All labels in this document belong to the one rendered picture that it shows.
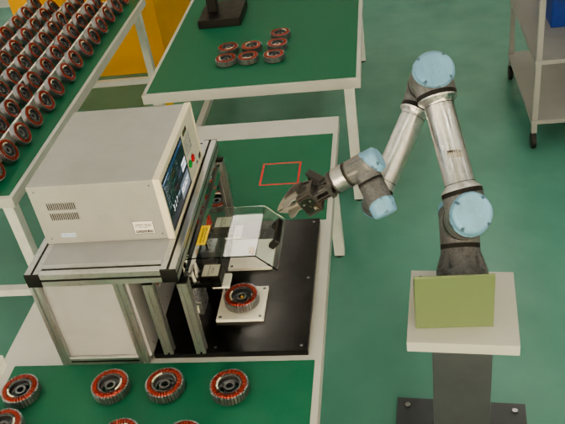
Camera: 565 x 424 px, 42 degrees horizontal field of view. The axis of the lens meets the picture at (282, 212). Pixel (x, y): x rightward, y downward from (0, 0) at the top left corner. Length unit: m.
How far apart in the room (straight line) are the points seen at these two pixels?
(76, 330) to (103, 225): 0.34
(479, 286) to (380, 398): 1.03
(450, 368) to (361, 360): 0.85
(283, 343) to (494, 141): 2.59
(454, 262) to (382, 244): 1.58
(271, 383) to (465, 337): 0.58
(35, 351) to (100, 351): 0.25
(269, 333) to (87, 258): 0.58
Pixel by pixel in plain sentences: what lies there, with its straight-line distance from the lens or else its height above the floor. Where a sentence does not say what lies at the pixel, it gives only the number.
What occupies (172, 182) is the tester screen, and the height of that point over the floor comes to 1.24.
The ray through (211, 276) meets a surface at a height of 0.92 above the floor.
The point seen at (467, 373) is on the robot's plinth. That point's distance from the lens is 2.44.
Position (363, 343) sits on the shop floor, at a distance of 3.28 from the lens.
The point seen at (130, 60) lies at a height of 0.12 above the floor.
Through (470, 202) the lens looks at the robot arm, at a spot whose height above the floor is 1.14.
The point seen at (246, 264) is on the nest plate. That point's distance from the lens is 2.52.
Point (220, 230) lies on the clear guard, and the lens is 2.22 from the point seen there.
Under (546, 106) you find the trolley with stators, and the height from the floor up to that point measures 0.19.
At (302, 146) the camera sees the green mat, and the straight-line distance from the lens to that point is 3.16.
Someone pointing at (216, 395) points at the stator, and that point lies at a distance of 2.14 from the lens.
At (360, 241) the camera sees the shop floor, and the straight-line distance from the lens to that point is 3.80.
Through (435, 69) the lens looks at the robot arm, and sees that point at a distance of 2.17.
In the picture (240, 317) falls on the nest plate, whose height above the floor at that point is 0.78.
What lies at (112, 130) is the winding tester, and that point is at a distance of 2.34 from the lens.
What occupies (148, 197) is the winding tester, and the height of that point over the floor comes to 1.26.
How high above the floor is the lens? 2.37
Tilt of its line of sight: 36 degrees down
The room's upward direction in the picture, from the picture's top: 10 degrees counter-clockwise
